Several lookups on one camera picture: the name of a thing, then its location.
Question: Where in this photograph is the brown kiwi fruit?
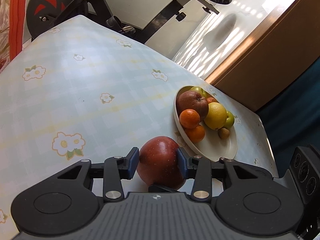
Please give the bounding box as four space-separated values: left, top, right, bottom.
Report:
218 127 230 140

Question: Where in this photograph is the small orange mandarin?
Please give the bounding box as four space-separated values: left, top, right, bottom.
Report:
179 109 200 129

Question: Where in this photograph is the large yellow orange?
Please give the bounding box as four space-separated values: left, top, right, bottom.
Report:
204 102 227 130

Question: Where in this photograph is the yellow-green apple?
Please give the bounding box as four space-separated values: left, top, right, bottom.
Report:
223 111 234 129

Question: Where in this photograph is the large red apple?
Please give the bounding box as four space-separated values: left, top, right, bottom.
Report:
176 90 209 121

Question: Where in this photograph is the green apple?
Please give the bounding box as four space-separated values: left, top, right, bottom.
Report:
190 86 208 98

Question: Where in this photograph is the cream round plate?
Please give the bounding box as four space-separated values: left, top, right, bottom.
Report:
173 86 238 161

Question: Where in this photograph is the teal bed cover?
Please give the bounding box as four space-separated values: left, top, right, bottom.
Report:
256 59 320 176

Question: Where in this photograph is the floral checked tablecloth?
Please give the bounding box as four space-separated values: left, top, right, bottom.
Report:
1 16 278 239

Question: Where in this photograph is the wooden headboard panel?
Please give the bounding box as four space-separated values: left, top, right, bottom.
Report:
205 0 319 111

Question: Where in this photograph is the black exercise bike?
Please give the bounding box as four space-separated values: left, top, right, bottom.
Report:
25 0 234 45

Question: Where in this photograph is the red patterned curtain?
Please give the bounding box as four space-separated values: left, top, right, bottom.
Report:
1 0 26 70

